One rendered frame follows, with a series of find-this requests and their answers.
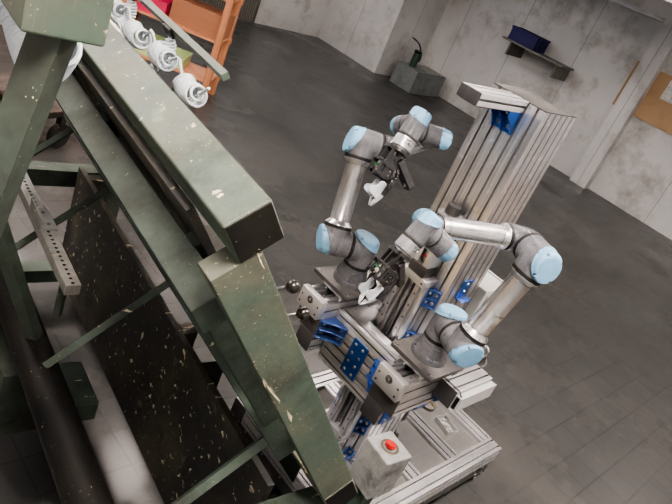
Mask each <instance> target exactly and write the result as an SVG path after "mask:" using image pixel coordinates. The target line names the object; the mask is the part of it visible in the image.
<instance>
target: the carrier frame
mask: <svg viewBox="0 0 672 504"><path fill-rule="evenodd" d="M27 174H28V176H29V178H30V180H31V182H32V184H33V185H40V186H59V187H75V188H74V193H73V198H72V202H71V207H70V208H72V207H74V206H75V205H77V204H78V203H80V202H82V201H83V200H85V199H86V198H88V197H90V196H91V195H93V194H94V193H96V192H98V191H99V190H101V189H102V188H104V187H106V186H107V185H106V184H105V182H104V181H103V179H102V177H101V176H100V174H99V173H98V171H97V169H96V168H95V166H94V165H85V164H72V163H58V162H45V161H31V162H30V164H29V167H28V169H27ZM119 207H120V206H119V205H118V203H117V202H116V200H115V198H114V197H113V195H112V193H111V192H110V193H108V194H107V195H105V196H103V197H102V198H100V199H99V200H97V201H96V202H94V203H92V204H91V205H89V206H88V207H86V208H84V209H83V210H81V211H80V212H78V213H76V214H75V215H73V216H72V217H70V218H68V221H67V226H66V231H65V235H64V240H63V245H62V246H63V248H64V250H65V252H66V254H67V256H68V258H69V260H70V262H71V264H72V267H73V269H74V271H75V273H76V275H77V277H78V279H79V281H80V283H81V289H80V293H79V294H77V295H69V296H70V298H71V301H72V303H73V305H74V307H75V309H76V312H77V314H78V316H79V318H80V320H81V322H82V325H83V327H84V329H85V331H86V333H88V332H90V331H91V330H93V329H94V328H96V327H97V326H99V325H100V324H102V323H103V322H105V321H106V320H108V319H109V318H111V317H112V316H114V315H115V314H117V313H118V312H119V311H121V310H122V309H124V308H125V307H127V306H128V305H130V304H131V303H133V302H134V301H136V300H137V299H139V298H140V297H142V296H143V295H145V294H146V293H148V292H149V291H151V290H152V289H154V288H155V287H156V286H155V285H154V283H153V281H152V280H151V278H150V276H149V275H148V273H147V271H146V270H145V268H144V266H143V265H142V263H141V261H140V260H139V258H138V256H137V255H136V253H135V251H134V250H133V248H132V246H131V245H130V243H129V241H128V240H127V238H126V236H125V235H124V233H123V231H122V230H121V228H120V226H119V225H118V223H117V221H116V219H117V215H118V211H119ZM21 264H22V267H23V271H24V274H25V277H26V280H27V283H42V282H58V281H57V279H56V276H55V274H54V272H53V270H52V267H51V265H50V263H49V261H35V262H21ZM32 300H33V298H32ZM33 303H34V300H33ZM34 306H35V309H36V312H37V316H38V319H39V322H40V325H41V329H42V332H43V334H42V336H41V337H40V338H39V339H38V340H37V341H34V340H30V339H26V338H24V335H23V332H22V329H21V326H20V323H19V320H18V317H17V314H16V311H15V308H14V305H13V303H12V300H11V297H10V294H9V291H8V288H7V285H6V282H5V279H4V276H3V273H2V270H1V267H0V322H1V323H0V436H3V435H8V434H14V433H19V432H25V431H30V430H36V429H37V432H38V435H39V438H40V441H41V444H42V447H43V450H44V453H45V456H46V459H47V462H48V464H49V467H50V470H51V473H52V476H53V479H54V482H55V485H56V488H57V491H58V494H59V497H60V500H61V503H62V504H115V503H114V501H113V498H112V496H111V493H110V491H109V488H108V486H107V483H106V481H105V478H104V476H103V473H102V471H101V468H100V466H99V463H98V461H97V458H96V456H95V453H94V450H93V448H92V445H91V443H90V440H89V438H88V435H87V433H86V430H85V428H84V425H83V423H82V421H85V420H91V419H94V418H95V414H96V411H97V407H98V404H99V402H98V399H97V397H96V395H95V392H94V390H93V388H92V386H91V383H90V381H89V379H88V376H87V374H86V372H85V369H84V367H83V365H82V362H81V361H76V362H68V363H60V364H59V363H58V362H57V363H55V364H54V365H52V366H51V367H49V368H46V367H44V365H43V364H42V363H43V362H45V361H46V360H48V359H49V358H51V357H52V356H54V355H55V353H54V350H53V348H52V345H51V343H50V340H49V338H48V335H47V333H46V330H45V328H44V325H43V323H42V320H41V318H40V315H39V313H38V310H37V308H36V305H35V303H34ZM197 334H198V331H197V330H196V328H195V327H194V325H193V323H192V322H189V323H179V324H178V323H177V321H176V319H175V318H174V316H173V314H172V313H171V311H170V309H169V308H168V306H167V304H166V303H165V301H164V299H163V298H162V296H161V295H160V294H158V295H157V296H155V297H154V298H152V299H151V300H149V301H148V302H146V303H145V304H143V305H142V306H140V307H139V308H137V309H136V310H134V311H133V312H131V313H130V314H128V315H127V316H125V317H124V318H122V319H121V320H119V321H118V322H116V323H115V324H113V325H112V326H110V327H109V328H108V329H106V330H105V331H103V332H102V333H100V334H99V335H97V336H96V337H94V338H93V339H91V340H90V342H91V344H92V347H93V349H94V351H95V353H96V355H97V357H98V360H99V362H100V364H101V366H102V368H103V371H104V373H105V375H106V377H107V379H108V381H109V384H110V386H111V388H112V390H113V392H114V395H115V397H116V399H117V401H118V403H119V406H120V408H121V410H122V412H123V414H124V416H125V419H126V421H127V423H128V425H129V427H130V430H131V432H132V434H133V436H134V438H135V440H136V443H137V445H138V447H139V449H140V451H141V454H142V456H143V458H144V460H145V462H146V465H147V467H148V469H149V471H150V473H151V475H152V478H153V480H154V482H155V484H156V486H157V489H158V491H159V493H160V495H161V497H162V499H163V502H164V504H171V503H172V502H174V501H175V500H176V499H178V498H179V497H180V496H182V495H183V494H184V493H186V492H187V491H188V490H190V489H191V488H192V487H194V486H195V485H196V484H198V483H199V482H200V481H202V480H203V479H204V478H206V477H207V476H209V475H210V474H211V473H213V472H214V471H215V470H217V469H218V468H219V467H221V466H222V465H223V464H225V463H226V462H227V461H229V460H230V459H231V458H233V457H234V456H235V455H237V454H238V453H239V452H241V451H242V450H244V449H245V448H246V447H248V446H249V445H250V442H249V441H248V439H247V437H246V436H245V434H244V432H243V431H242V429H241V427H240V426H239V424H238V423H237V421H236V419H235V418H234V416H233V414H232V413H231V411H230V409H229V408H228V406H227V404H226V403H225V401H224V399H223V398H222V396H221V394H220V393H219V391H218V389H217V386H218V383H219V380H220V378H221V375H222V373H223V372H222V370H221V368H220V367H219V365H218V364H217V362H216V361H211V362H204V363H201V361H200V359H199V358H198V356H197V354H196V353H195V351H194V349H193V345H194V342H195V339H196V337H197ZM273 487H274V482H273V481H272V479H271V477H270V476H269V474H268V472H267V471H266V469H265V467H264V466H263V464H262V462H261V461H260V459H259V457H258V456H257V454H256V455H255V456H253V457H252V458H251V459H249V460H248V461H247V462H245V463H244V464H242V465H241V466H240V467H238V468H237V469H236V470H234V471H233V472H232V473H230V474H229V475H228V476H226V477H225V478H224V479H222V480H221V481H220V482H218V483H217V484H216V485H214V486H213V487H212V488H210V489H209V490H208V491H206V492H205V493H204V494H202V495H201V496H200V497H198V498H197V499H196V500H194V501H193V502H192V503H190V504H325V503H324V502H323V500H322V499H321V497H320V496H319V494H318V493H317V491H316V490H315V488H314V486H310V487H307V488H303V489H300V490H297V491H294V492H291V493H288V494H285V495H281V496H278V497H275V498H272V499H269V500H267V499H268V497H269V495H270V493H271V491H272V489H273Z"/></svg>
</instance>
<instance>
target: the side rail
mask: <svg viewBox="0 0 672 504"><path fill-rule="evenodd" d="M198 266H199V268H200V270H201V272H202V273H203V275H204V277H205V279H206V281H207V283H208V285H209V287H210V289H211V291H212V292H213V294H214V296H215V298H216V300H217V302H218V304H219V306H220V308H221V310H222V311H223V313H224V315H225V317H226V319H227V321H228V323H229V325H230V327H231V329H232V331H233V332H234V334H235V336H236V338H237V340H238V342H239V344H240V346H241V348H242V350H243V351H244V353H245V355H246V357H247V359H248V361H249V363H250V365H251V367H252V369H253V370H254V372H255V374H256V376H257V378H258V380H259V382H260V384H261V386H262V388H263V389H264V391H265V393H266V395H267V397H268V399H269V401H270V403H271V405H272V407H273V409H274V410H275V412H276V414H277V416H278V418H279V420H280V422H281V424H282V426H283V428H284V429H285V431H286V433H287V435H288V437H289V439H290V441H291V443H292V445H293V447H294V448H295V450H296V452H297V454H298V456H299V458H300V460H301V462H302V464H303V466H304V468H305V469H306V471H307V473H308V475H309V477H310V479H311V481H312V483H313V485H314V486H315V488H316V489H317V491H318V493H319V494H320V496H321V497H322V499H323V500H325V499H326V498H327V497H329V496H330V495H331V494H333V493H334V492H336V491H337V490H338V489H340V488H341V487H342V486H344V485H345V484H347V483H348V482H349V481H351V480H352V476H351V474H350V471H349V468H348V466H347V463H346V461H345V458H344V456H343V453H342V451H341V448H340V446H339V443H338V441H337V438H336V436H335V433H334V431H333V428H332V426H331V423H330V421H329V418H328V416H327V413H326V411H325V408H324V406H323V403H322V400H321V398H320V395H319V393H318V390H317V388H316V385H315V383H314V380H313V378H312V375H311V373H310V370H309V368H308V365H307V363H306V360H305V358H304V355H303V353H302V350H301V348H300V345H299V343H298V340H297V338H296V335H295V333H294V330H293V327H292V325H291V322H290V320H289V317H288V315H287V312H286V310H285V307H284V305H283V302H282V300H281V297H280V295H279V292H278V290H277V287H276V285H275V282H274V280H273V277H272V275H271V272H270V270H269V267H268V265H267V262H266V259H265V257H264V254H263V252H262V251H260V252H259V253H257V254H255V255H254V256H252V257H250V258H248V259H247V260H245V261H243V262H242V263H241V262H237V261H236V259H235V258H234V257H233V255H232V254H231V253H230V251H229V250H228V249H227V247H224V248H222V249H220V250H219V251H217V252H215V253H214V254H212V255H210V256H208V257H207V258H205V259H203V260H201V261H200V262H198Z"/></svg>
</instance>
